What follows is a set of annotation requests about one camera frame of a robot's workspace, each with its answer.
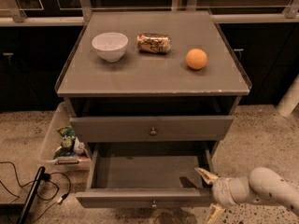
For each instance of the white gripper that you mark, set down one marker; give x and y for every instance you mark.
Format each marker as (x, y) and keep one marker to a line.
(220, 189)

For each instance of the grey drawer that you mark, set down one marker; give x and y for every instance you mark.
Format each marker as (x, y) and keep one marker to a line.
(151, 129)
(147, 175)

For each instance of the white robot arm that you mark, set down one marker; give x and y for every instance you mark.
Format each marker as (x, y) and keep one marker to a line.
(257, 163)

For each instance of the grey top drawer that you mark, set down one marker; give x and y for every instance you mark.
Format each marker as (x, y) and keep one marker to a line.
(151, 129)

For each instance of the grey drawer cabinet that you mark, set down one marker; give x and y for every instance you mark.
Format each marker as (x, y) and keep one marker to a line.
(143, 84)

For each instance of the orange fruit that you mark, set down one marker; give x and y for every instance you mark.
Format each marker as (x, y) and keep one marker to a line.
(196, 59)

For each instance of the clear plastic storage bin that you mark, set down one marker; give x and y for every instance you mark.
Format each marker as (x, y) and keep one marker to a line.
(52, 142)

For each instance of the crushed brown drink can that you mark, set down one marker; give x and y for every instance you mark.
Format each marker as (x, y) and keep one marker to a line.
(153, 43)

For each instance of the white ceramic bowl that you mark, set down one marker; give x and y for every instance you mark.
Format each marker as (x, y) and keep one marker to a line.
(110, 46)

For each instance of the black flat device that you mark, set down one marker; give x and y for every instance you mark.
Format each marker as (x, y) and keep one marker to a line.
(31, 195)

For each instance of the metal railing frame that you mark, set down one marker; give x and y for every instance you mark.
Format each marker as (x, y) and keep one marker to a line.
(223, 11)

